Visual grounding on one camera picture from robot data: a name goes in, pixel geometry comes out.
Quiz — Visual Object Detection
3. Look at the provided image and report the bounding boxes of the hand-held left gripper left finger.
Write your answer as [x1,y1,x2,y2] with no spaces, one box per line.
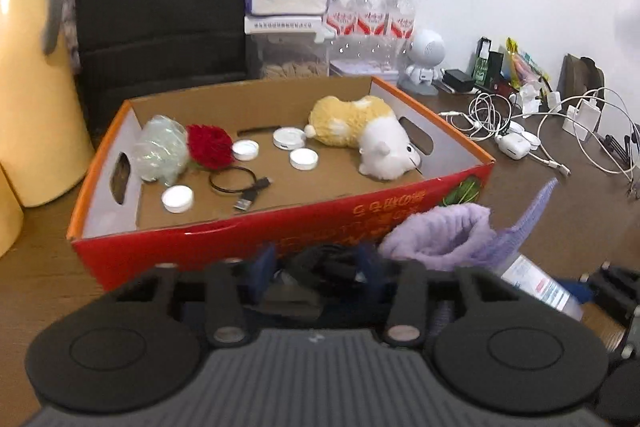
[112,243,278,349]

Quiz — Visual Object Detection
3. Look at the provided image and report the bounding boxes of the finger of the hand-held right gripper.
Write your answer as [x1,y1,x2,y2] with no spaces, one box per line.
[557,261,640,333]

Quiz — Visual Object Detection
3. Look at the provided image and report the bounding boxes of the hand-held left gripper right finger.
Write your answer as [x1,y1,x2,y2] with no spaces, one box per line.
[356,244,521,349]

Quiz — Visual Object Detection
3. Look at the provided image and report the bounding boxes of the dark blue case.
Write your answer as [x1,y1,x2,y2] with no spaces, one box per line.
[250,244,381,325]

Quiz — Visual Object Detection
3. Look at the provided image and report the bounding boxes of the red cardboard box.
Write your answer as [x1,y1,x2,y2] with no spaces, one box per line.
[66,76,496,293]

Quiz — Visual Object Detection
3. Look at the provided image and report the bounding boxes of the clear plastic bottle white label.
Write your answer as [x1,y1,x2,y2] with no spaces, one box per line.
[500,254,585,322]

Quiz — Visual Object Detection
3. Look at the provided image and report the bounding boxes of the purple fluffy headband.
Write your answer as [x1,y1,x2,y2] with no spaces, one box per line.
[378,203,493,272]

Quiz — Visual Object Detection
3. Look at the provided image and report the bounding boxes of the black cable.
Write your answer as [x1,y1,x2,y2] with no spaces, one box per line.
[209,167,273,212]

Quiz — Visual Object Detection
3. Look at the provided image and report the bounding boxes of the white round lid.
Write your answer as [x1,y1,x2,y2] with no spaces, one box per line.
[273,127,306,152]
[290,149,319,170]
[161,185,194,213]
[231,140,260,159]

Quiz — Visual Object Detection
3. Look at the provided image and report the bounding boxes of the red rose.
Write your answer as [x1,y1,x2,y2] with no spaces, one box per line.
[186,124,235,171]

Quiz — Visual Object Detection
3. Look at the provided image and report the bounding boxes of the yellow white plush toy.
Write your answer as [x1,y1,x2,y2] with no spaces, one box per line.
[305,95,422,181]

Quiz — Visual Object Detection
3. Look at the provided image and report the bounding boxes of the clear bubble wrap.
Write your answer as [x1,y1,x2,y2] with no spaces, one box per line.
[132,115,191,186]

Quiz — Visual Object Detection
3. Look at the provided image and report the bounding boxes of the white charger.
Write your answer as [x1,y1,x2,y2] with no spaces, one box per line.
[564,99,601,140]

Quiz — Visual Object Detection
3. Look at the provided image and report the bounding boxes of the white charger adapters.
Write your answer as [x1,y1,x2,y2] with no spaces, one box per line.
[495,132,531,159]

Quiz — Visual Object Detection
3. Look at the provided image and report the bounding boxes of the white oblong device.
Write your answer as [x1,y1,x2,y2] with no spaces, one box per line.
[507,122,541,145]

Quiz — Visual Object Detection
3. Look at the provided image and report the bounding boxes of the lilac tin box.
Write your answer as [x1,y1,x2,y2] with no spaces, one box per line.
[330,58,401,81]

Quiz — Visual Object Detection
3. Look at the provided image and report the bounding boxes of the black charger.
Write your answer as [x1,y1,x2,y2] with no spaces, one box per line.
[442,68,476,94]

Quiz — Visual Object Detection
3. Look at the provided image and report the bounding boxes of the crumpled white tissue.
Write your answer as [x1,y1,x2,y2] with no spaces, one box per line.
[520,84,543,115]

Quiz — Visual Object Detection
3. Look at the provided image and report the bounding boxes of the brown bag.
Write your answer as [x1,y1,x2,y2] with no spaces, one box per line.
[557,53,606,108]

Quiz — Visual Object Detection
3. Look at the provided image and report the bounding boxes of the clear container white lid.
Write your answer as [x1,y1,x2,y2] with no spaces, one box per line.
[244,13,337,81]

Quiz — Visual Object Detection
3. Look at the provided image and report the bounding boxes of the white robot speaker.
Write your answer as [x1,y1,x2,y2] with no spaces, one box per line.
[398,29,447,95]

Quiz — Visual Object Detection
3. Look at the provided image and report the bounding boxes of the green bottle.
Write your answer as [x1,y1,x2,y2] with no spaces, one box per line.
[474,37,492,88]

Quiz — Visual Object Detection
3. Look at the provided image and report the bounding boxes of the small black box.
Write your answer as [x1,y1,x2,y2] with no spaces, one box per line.
[487,51,506,94]

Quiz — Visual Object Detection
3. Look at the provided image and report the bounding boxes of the colourful snack packet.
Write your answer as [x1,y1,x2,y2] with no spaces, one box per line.
[506,38,551,92]

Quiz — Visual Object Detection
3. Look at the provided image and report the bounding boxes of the yellow mug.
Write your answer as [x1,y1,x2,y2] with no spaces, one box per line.
[0,164,25,258]

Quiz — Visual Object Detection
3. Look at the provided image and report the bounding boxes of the yellow thermos jug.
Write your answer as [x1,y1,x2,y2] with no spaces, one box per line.
[0,0,96,208]

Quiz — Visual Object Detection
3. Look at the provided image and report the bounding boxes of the white charging cable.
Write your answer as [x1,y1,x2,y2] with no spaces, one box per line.
[520,87,640,180]

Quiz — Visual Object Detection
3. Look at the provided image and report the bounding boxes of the white earphone cable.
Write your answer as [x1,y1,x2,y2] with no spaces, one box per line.
[439,92,511,142]

